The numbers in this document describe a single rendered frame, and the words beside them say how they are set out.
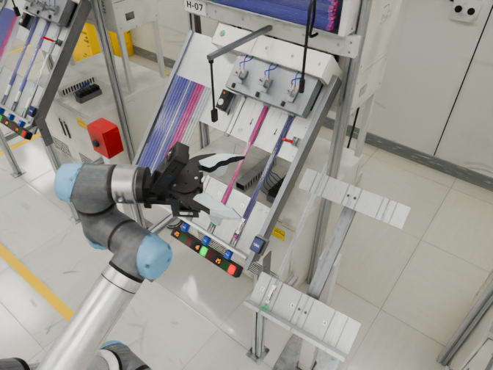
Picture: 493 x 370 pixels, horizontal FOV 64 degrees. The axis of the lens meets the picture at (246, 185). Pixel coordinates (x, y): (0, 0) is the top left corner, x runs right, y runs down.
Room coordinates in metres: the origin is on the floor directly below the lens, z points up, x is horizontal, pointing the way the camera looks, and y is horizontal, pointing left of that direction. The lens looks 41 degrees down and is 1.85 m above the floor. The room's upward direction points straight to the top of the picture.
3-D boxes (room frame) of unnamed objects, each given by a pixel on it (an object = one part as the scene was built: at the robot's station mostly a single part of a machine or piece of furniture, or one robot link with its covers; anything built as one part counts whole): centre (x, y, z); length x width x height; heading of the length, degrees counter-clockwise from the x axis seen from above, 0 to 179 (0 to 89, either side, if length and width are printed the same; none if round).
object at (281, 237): (1.59, -0.13, 0.31); 0.70 x 0.65 x 0.62; 52
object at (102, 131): (1.66, 0.72, 0.39); 0.24 x 0.24 x 0.78; 52
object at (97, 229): (0.56, 0.29, 1.25); 0.11 x 0.08 x 0.11; 53
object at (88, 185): (0.57, 0.30, 1.35); 0.11 x 0.08 x 0.09; 88
